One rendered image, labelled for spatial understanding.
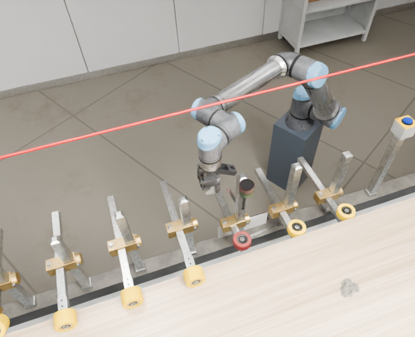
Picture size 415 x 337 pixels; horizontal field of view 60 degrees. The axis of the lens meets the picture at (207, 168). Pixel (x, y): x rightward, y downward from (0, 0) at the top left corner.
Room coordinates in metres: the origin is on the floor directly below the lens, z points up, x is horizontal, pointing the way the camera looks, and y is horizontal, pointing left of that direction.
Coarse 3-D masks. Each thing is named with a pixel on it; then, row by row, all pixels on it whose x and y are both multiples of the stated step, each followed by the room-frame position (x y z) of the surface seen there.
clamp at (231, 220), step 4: (232, 216) 0.92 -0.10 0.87; (248, 216) 0.91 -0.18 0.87; (220, 220) 0.90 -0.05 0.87; (228, 220) 0.90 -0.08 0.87; (232, 220) 0.90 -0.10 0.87; (236, 220) 0.89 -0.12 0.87; (244, 220) 0.89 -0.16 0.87; (248, 220) 0.90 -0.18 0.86; (220, 224) 0.89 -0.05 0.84; (228, 224) 0.87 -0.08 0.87; (232, 224) 0.87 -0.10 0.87; (236, 224) 0.88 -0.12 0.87; (240, 224) 0.88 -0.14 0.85; (244, 224) 0.89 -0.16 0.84; (248, 224) 0.89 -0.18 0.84; (224, 228) 0.86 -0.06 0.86; (228, 228) 0.86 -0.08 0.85; (224, 232) 0.86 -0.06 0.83
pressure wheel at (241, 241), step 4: (240, 232) 0.81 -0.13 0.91; (244, 232) 0.81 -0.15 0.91; (236, 236) 0.79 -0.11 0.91; (240, 236) 0.79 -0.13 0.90; (244, 236) 0.79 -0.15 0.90; (248, 236) 0.79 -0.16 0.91; (236, 240) 0.77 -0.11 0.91; (240, 240) 0.77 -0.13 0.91; (244, 240) 0.77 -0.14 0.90; (248, 240) 0.77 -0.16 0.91; (236, 244) 0.75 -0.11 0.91; (240, 244) 0.75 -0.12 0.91; (244, 244) 0.75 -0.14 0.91; (248, 244) 0.75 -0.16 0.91; (236, 248) 0.75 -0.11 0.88; (240, 248) 0.74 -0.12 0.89; (244, 248) 0.74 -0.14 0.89
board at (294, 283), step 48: (288, 240) 0.76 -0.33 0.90; (336, 240) 0.75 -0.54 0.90; (384, 240) 0.74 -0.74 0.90; (144, 288) 0.58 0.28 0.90; (192, 288) 0.57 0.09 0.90; (240, 288) 0.56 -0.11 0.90; (288, 288) 0.55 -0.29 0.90; (336, 288) 0.54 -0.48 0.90; (384, 288) 0.53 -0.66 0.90; (48, 336) 0.42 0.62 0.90; (96, 336) 0.41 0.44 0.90; (144, 336) 0.40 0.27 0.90; (192, 336) 0.39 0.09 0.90; (240, 336) 0.38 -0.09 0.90; (288, 336) 0.37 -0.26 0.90; (336, 336) 0.36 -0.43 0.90; (384, 336) 0.36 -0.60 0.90
